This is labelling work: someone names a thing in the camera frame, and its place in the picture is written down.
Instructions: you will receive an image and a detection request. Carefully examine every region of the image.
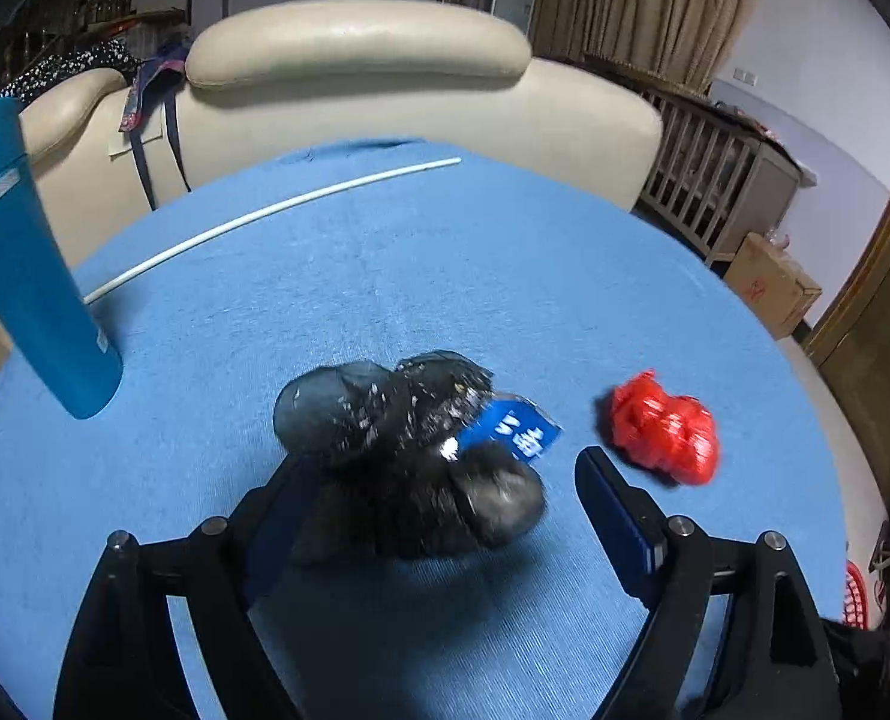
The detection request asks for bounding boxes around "red plastic basket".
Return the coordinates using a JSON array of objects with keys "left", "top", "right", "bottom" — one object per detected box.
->
[{"left": 842, "top": 559, "right": 873, "bottom": 631}]

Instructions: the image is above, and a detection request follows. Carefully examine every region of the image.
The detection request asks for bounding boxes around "wooden shelf with bottles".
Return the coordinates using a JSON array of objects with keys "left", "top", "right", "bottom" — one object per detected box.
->
[{"left": 0, "top": 0, "right": 139, "bottom": 76}]

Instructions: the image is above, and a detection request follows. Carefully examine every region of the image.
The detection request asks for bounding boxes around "thin white rod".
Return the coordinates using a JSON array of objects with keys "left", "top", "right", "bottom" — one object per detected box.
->
[{"left": 83, "top": 157, "right": 462, "bottom": 306}]

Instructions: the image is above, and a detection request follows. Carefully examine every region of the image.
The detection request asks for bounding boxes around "white standing air conditioner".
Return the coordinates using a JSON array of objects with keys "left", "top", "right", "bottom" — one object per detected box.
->
[{"left": 490, "top": 0, "right": 537, "bottom": 35}]

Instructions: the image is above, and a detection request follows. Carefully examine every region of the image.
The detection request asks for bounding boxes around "blue toothpaste box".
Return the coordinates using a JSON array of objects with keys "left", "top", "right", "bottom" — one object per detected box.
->
[{"left": 456, "top": 395, "right": 564, "bottom": 466}]

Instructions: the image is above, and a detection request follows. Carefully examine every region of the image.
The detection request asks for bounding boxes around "blue tablecloth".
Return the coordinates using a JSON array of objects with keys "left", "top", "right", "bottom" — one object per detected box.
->
[{"left": 0, "top": 139, "right": 870, "bottom": 720}]

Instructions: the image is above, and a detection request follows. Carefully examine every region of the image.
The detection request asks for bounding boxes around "brown wooden door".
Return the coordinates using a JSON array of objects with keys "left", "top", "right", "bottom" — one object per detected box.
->
[{"left": 801, "top": 82, "right": 890, "bottom": 541}]

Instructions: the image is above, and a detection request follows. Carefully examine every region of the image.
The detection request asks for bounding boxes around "red plastic bag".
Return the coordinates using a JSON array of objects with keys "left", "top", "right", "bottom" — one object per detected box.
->
[{"left": 608, "top": 370, "right": 718, "bottom": 487}]

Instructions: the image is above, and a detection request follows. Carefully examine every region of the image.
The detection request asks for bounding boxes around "beige curtain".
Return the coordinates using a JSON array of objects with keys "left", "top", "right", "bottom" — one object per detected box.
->
[{"left": 526, "top": 0, "right": 776, "bottom": 95}]

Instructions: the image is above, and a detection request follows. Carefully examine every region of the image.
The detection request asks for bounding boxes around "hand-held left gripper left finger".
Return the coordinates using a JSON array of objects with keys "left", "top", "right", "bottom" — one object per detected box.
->
[{"left": 53, "top": 457, "right": 318, "bottom": 720}]

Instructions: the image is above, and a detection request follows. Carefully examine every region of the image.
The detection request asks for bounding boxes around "wooden crib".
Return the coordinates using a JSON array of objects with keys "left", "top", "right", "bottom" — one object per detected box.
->
[{"left": 636, "top": 82, "right": 817, "bottom": 267}]

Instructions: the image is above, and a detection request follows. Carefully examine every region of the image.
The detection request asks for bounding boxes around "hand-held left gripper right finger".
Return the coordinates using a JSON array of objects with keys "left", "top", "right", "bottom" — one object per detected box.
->
[{"left": 574, "top": 446, "right": 843, "bottom": 720}]

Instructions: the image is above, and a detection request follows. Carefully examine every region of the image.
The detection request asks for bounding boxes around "cream leather sofa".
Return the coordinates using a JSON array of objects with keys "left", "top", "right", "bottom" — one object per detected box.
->
[{"left": 0, "top": 0, "right": 665, "bottom": 391}]

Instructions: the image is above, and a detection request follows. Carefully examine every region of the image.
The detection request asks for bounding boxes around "cardboard box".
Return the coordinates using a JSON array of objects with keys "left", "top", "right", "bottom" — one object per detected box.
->
[{"left": 724, "top": 232, "right": 823, "bottom": 340}]

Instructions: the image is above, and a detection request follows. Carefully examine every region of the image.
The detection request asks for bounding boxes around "teal thermos bottle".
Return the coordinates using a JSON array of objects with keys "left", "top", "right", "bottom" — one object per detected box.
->
[{"left": 0, "top": 97, "right": 124, "bottom": 421}]

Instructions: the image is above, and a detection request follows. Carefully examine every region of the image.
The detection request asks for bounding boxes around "black plastic bag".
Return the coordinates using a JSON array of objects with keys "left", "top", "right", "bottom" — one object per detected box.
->
[{"left": 274, "top": 350, "right": 545, "bottom": 567}]

